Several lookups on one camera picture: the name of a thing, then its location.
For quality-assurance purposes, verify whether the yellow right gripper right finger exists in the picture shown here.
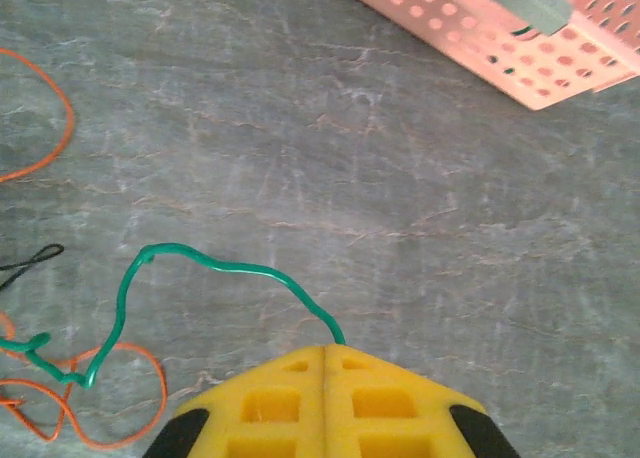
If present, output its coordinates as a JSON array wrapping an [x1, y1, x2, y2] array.
[[324, 345, 521, 458]]

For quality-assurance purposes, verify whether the thin green cable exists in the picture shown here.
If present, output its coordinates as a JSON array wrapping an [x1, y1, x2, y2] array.
[[503, 24, 537, 75], [0, 242, 347, 390]]

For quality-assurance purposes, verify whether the thin orange cable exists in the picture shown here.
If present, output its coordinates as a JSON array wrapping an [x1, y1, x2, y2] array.
[[0, 311, 169, 450], [0, 47, 76, 183]]

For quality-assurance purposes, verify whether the pink perforated plastic basket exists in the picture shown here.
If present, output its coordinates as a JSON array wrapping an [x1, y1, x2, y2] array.
[[324, 0, 640, 112]]

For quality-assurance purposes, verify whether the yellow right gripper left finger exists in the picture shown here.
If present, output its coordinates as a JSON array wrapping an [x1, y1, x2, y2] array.
[[142, 345, 326, 458]]

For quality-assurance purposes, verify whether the thin black cable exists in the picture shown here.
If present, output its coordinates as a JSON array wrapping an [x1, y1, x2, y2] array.
[[0, 243, 65, 293]]

